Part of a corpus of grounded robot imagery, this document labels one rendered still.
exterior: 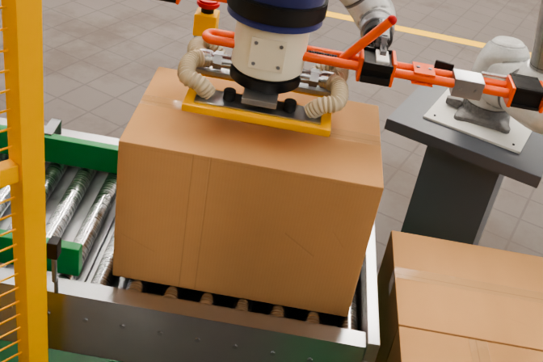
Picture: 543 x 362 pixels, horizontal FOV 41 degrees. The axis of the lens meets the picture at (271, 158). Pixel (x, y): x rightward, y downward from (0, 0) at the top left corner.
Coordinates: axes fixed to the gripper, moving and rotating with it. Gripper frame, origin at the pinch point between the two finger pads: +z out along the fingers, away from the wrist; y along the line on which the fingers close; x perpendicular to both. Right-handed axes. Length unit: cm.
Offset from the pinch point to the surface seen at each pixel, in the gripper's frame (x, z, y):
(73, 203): 74, -6, 60
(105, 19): 137, -260, 113
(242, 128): 29.1, 6.0, 19.4
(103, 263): 58, 17, 60
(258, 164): 23.8, 20.7, 19.5
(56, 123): 87, -30, 50
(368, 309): -9, 23, 53
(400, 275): -19, 0, 60
